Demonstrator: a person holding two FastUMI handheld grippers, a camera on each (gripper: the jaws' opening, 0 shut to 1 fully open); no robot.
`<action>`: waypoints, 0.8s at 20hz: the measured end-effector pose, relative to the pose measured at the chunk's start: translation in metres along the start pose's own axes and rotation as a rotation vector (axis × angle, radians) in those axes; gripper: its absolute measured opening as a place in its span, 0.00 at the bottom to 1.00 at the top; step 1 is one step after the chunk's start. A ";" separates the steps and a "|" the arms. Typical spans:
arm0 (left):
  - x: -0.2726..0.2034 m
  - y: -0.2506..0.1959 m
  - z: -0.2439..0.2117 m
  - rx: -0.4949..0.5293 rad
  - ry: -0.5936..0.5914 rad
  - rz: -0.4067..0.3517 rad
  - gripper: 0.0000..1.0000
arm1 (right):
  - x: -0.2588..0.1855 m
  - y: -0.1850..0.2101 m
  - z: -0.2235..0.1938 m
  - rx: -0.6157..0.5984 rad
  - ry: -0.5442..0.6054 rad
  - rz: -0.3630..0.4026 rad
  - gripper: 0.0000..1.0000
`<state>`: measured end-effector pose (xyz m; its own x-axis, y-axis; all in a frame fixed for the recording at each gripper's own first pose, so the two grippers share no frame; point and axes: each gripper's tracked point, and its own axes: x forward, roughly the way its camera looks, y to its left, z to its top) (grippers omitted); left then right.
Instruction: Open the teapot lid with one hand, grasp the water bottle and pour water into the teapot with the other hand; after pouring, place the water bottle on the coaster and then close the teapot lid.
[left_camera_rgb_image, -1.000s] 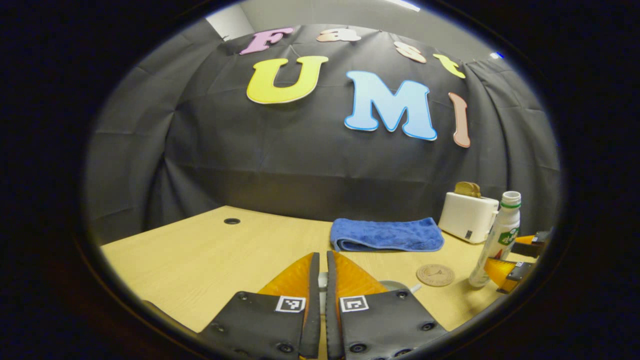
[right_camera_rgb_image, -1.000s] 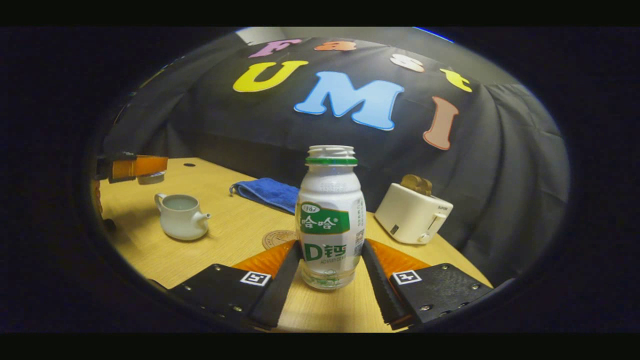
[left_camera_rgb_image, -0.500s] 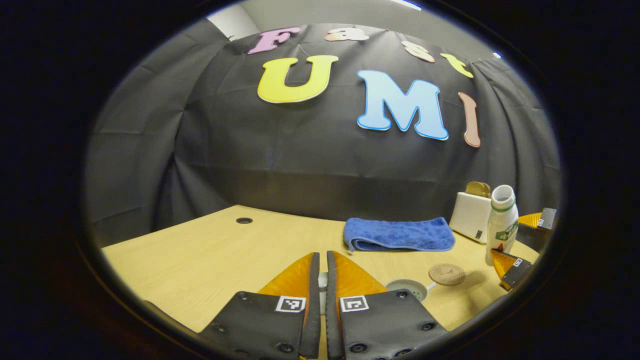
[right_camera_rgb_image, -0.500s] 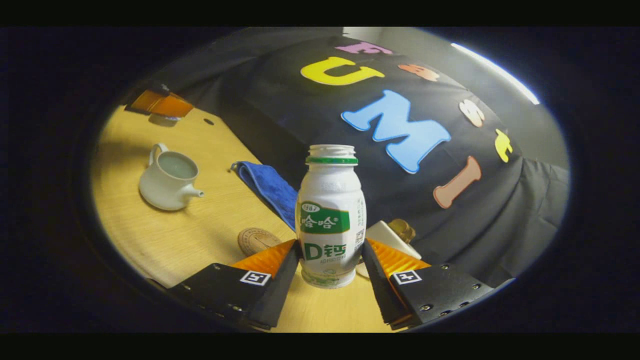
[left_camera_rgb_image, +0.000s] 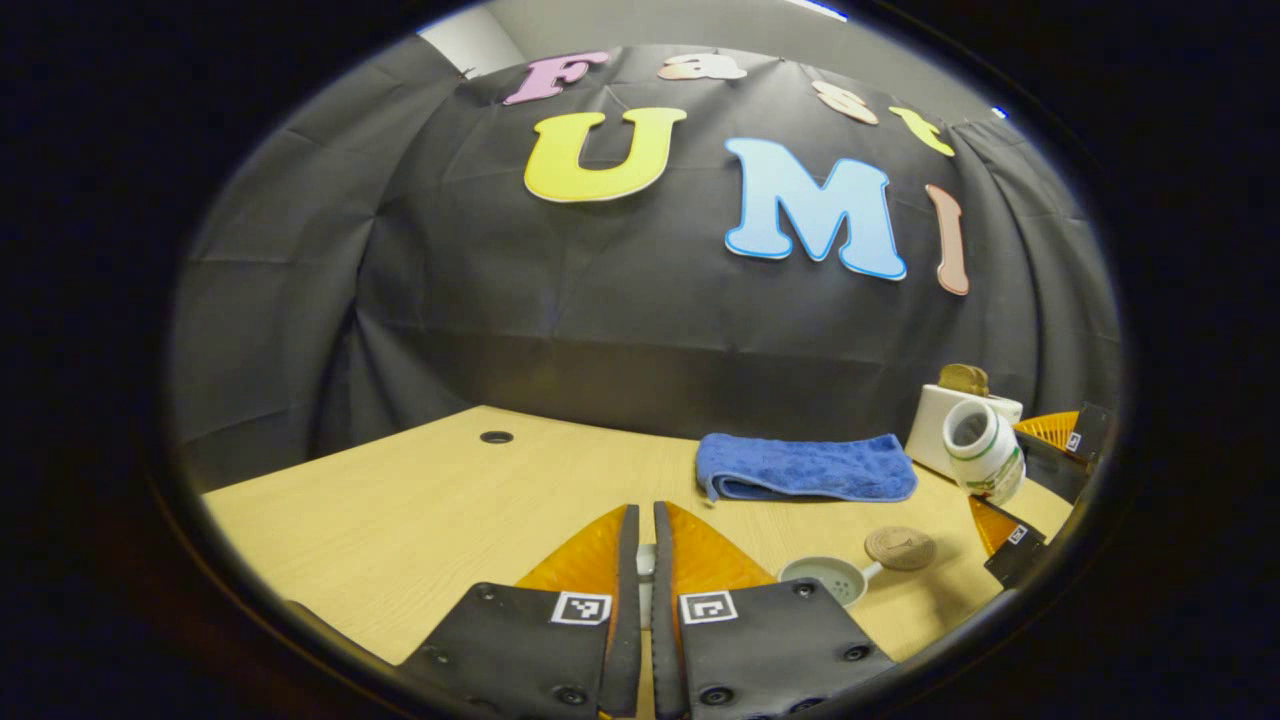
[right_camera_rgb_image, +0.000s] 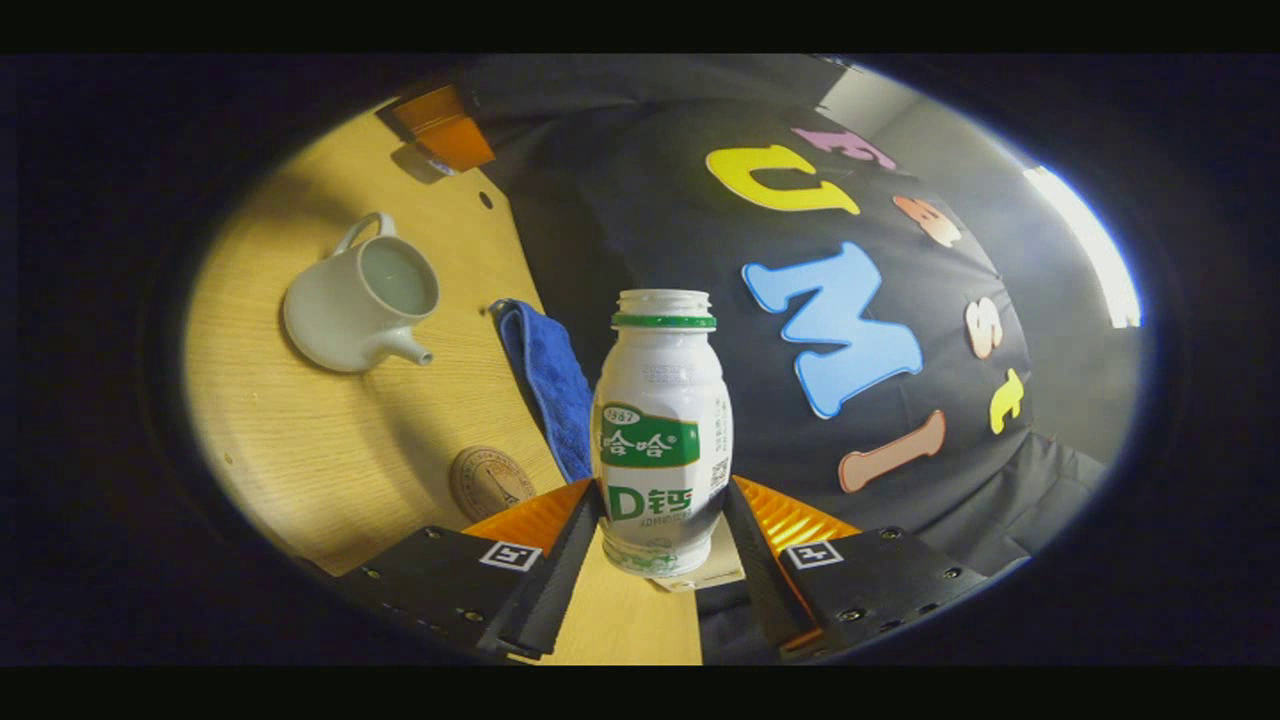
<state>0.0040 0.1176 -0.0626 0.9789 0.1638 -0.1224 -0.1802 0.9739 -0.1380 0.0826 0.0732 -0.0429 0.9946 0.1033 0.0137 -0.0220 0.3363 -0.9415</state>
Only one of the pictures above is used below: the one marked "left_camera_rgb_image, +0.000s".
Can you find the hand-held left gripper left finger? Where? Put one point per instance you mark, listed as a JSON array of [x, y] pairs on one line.
[[628, 620]]

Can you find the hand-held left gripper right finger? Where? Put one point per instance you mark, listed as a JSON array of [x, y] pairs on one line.
[[663, 620]]

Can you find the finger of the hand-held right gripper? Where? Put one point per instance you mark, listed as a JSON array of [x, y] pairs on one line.
[[1012, 555], [1060, 460]]

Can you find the white teacup lid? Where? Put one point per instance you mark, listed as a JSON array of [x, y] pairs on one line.
[[646, 565]]

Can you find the white green-label water bottle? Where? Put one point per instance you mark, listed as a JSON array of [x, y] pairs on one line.
[[1000, 465]]

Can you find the round wooden coaster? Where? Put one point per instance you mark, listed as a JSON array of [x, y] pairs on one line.
[[900, 548]]

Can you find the white ceramic teacup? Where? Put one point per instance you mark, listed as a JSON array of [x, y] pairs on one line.
[[835, 580]]

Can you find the brown toast slice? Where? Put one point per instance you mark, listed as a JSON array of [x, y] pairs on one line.
[[963, 380]]

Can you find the white toaster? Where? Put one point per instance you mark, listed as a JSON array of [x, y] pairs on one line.
[[930, 430]]

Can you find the blue towel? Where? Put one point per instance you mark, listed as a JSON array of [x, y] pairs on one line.
[[800, 468]]

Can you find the black backdrop cloth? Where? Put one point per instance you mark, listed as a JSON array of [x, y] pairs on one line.
[[560, 300]]

